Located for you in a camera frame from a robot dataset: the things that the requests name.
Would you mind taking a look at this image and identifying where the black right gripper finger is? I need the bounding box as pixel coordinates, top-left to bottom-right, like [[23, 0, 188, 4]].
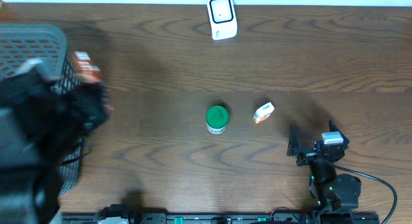
[[328, 119, 345, 137], [286, 126, 300, 156]]

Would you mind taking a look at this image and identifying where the red Top chocolate bar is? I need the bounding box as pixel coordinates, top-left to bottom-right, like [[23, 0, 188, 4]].
[[71, 51, 114, 111]]

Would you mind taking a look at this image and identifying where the orange Kleenex tissue pack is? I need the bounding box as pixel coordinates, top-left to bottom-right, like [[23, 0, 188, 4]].
[[253, 102, 275, 124]]

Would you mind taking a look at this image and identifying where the green lid jar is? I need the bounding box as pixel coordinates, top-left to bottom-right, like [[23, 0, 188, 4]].
[[206, 106, 229, 135]]

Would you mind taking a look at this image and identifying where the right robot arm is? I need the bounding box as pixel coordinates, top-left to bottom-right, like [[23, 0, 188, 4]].
[[286, 120, 362, 213]]

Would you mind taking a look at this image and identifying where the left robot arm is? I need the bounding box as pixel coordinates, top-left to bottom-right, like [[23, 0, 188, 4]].
[[1, 59, 108, 223]]

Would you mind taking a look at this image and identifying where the white barcode scanner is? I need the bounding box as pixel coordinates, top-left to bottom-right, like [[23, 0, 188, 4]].
[[207, 0, 238, 41]]

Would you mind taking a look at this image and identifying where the grey plastic basket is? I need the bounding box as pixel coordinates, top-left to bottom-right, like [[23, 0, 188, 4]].
[[1, 24, 83, 194]]

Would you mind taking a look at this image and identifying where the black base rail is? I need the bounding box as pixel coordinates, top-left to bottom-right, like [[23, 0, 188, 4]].
[[62, 205, 379, 224]]

